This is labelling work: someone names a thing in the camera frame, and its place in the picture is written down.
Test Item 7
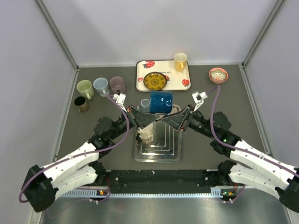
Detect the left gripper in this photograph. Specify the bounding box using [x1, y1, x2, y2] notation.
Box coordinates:
[109, 105, 159, 140]

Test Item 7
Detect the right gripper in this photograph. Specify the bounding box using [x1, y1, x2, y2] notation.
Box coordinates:
[162, 104, 217, 139]

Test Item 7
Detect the grey blue mug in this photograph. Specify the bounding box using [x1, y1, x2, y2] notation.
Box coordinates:
[139, 99, 150, 112]

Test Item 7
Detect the cream mug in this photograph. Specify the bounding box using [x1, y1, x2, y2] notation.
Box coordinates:
[136, 123, 154, 141]

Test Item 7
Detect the dark blue mug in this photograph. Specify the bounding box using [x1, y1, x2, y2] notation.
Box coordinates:
[149, 91, 173, 114]

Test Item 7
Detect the purple mug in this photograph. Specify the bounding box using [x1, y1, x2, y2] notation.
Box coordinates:
[109, 77, 126, 94]

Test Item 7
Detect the light blue white mug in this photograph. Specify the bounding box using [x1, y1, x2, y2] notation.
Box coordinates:
[93, 77, 110, 97]

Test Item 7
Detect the brown striped cup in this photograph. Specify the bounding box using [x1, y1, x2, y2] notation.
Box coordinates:
[74, 96, 89, 112]

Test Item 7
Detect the green mug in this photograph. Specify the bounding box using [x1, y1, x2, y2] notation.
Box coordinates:
[77, 80, 95, 100]

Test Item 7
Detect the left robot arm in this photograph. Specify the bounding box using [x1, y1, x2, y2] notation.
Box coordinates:
[19, 106, 160, 212]

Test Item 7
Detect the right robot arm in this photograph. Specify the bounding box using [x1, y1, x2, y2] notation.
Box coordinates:
[162, 107, 299, 212]

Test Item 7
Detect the yellow mug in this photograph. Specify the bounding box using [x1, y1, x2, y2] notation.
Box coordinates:
[174, 52, 188, 71]

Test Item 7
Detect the metal tray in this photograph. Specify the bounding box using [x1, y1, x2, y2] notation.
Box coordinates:
[133, 104, 183, 163]

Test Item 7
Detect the strawberry serving tray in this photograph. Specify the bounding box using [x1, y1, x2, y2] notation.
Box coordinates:
[136, 60, 191, 92]

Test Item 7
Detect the yellow patterned plate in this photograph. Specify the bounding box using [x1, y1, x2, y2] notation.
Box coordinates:
[143, 72, 167, 91]

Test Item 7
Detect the pink patterned bowl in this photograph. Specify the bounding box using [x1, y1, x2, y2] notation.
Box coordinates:
[209, 67, 228, 84]

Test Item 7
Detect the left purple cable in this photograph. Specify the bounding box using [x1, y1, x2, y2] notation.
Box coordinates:
[18, 93, 130, 206]

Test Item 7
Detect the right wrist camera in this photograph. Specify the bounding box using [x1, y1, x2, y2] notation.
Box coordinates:
[192, 91, 207, 112]

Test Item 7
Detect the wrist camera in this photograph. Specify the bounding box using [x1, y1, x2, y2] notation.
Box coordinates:
[113, 93, 126, 111]
[192, 91, 207, 112]

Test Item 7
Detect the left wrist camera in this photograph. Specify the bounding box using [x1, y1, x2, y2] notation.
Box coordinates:
[113, 93, 126, 111]

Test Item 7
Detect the aluminium frame rail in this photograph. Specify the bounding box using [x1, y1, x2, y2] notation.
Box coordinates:
[56, 177, 281, 199]

